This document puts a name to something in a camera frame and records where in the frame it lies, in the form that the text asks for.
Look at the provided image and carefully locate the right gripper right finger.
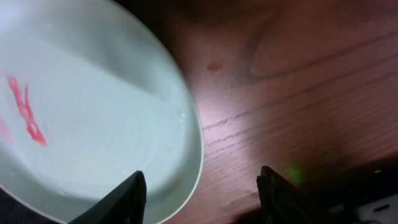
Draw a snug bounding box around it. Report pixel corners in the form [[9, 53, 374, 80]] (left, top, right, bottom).
[[256, 166, 326, 224]]

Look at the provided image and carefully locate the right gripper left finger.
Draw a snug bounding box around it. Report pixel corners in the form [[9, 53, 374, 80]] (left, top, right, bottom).
[[68, 170, 147, 224]]

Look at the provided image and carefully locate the light green plate with stain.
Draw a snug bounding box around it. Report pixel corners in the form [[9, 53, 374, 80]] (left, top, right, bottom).
[[1, 0, 203, 223]]

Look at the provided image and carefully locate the round black tray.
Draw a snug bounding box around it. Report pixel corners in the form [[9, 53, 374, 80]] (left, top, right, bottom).
[[0, 190, 58, 224]]

